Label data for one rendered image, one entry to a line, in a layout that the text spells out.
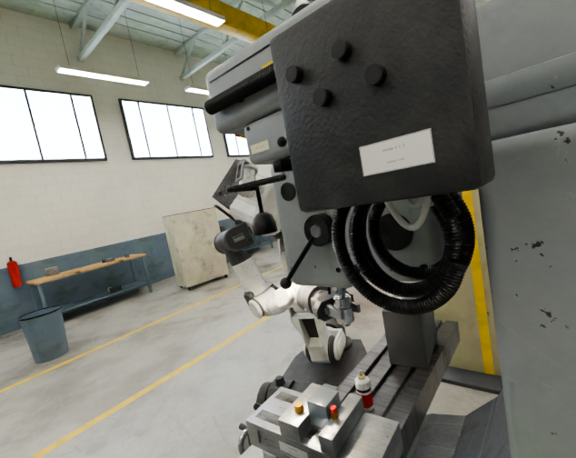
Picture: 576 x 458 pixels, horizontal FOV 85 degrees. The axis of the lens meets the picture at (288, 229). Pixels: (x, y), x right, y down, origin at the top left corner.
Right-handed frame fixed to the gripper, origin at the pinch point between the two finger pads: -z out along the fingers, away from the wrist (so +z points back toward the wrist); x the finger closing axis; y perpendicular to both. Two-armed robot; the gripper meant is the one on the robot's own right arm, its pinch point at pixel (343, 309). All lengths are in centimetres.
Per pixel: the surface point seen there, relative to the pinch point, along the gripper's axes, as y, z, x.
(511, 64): -44, -42, 5
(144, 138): -240, 823, 57
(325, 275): -12.5, -6.7, -8.1
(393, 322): 14.3, 7.1, 23.5
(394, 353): 25.1, 8.1, 22.9
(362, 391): 23.1, -1.4, 0.7
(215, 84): -62, 12, -18
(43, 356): 116, 444, -167
